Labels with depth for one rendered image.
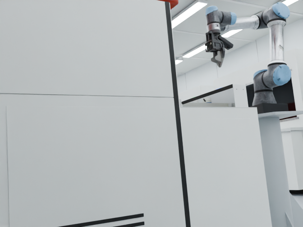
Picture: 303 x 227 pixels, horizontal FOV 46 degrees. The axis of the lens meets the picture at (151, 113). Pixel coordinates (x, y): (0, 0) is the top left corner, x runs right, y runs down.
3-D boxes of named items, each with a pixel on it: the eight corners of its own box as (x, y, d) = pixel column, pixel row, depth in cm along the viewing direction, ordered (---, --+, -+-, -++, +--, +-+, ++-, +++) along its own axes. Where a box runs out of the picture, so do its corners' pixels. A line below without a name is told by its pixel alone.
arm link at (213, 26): (214, 28, 215) (222, 23, 208) (215, 35, 215) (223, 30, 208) (204, 27, 212) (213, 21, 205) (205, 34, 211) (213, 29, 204)
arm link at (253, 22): (262, 16, 250) (203, 21, 230) (273, 9, 240) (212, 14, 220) (266, 32, 249) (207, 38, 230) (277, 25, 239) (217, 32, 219)
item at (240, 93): (236, 109, 189) (232, 83, 191) (179, 123, 236) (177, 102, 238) (249, 109, 194) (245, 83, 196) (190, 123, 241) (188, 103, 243)
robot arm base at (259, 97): (264, 108, 242) (263, 94, 243) (282, 104, 228) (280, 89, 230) (247, 107, 235) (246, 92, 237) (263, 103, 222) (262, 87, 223)
